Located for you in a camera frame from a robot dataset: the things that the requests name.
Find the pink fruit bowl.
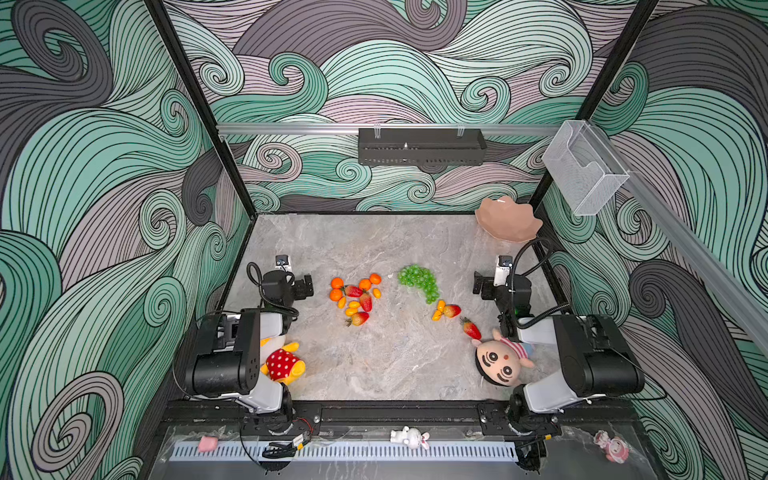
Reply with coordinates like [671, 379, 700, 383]
[475, 196, 543, 243]

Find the green grape bunch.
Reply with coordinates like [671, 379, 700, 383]
[398, 264, 439, 304]

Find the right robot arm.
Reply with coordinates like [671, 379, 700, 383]
[472, 238, 645, 421]

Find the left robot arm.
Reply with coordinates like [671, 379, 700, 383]
[172, 255, 314, 422]

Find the strawberry upper left cluster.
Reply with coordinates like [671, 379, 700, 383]
[344, 285, 364, 298]

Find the strawberry cluster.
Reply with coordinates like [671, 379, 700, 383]
[346, 312, 370, 326]
[344, 285, 364, 298]
[359, 292, 373, 313]

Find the strawberry bottom left cluster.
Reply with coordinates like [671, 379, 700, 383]
[346, 312, 370, 326]

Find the strawberry middle left cluster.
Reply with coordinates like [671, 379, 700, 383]
[359, 292, 373, 313]

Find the pig-face plush doll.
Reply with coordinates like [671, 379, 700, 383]
[471, 329, 535, 387]

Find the yellow plush toy red dress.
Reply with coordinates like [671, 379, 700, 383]
[260, 342, 307, 386]

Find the white bunny figurine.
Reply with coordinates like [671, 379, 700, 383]
[390, 426, 430, 450]

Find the small pink eraser toy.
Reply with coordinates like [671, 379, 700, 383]
[197, 436, 219, 453]

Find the pink pig figurine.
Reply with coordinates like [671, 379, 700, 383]
[593, 430, 630, 464]

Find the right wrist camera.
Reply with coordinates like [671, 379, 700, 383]
[493, 255, 514, 286]

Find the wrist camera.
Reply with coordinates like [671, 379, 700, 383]
[493, 255, 514, 286]
[275, 254, 292, 271]

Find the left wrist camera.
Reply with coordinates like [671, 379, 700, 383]
[275, 254, 292, 271]

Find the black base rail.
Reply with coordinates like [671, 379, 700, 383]
[162, 400, 637, 439]

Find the clear plastic wall bin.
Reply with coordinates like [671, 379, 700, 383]
[542, 120, 629, 217]

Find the black wall tray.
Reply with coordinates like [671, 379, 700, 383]
[357, 129, 488, 170]

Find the white slotted cable duct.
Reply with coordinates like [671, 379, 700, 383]
[168, 440, 518, 463]

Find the aluminium rail back wall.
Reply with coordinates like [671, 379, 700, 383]
[216, 122, 560, 137]

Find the aluminium rail wall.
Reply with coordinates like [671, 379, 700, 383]
[216, 122, 560, 137]
[595, 129, 767, 349]

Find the aluminium rail right wall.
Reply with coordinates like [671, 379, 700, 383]
[595, 129, 767, 349]

